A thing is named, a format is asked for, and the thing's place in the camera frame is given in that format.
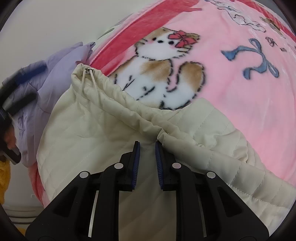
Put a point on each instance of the pink cartoon fleece blanket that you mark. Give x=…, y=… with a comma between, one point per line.
x=205, y=55

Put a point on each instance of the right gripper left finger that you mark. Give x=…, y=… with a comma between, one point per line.
x=88, y=207

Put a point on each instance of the lavender crumpled cloth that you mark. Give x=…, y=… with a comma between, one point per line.
x=29, y=123

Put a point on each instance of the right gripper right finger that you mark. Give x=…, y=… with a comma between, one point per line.
x=206, y=207

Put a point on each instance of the yellow garment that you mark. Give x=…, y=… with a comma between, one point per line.
x=8, y=230

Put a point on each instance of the cream quilted hooded jacket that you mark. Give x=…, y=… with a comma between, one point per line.
x=93, y=123

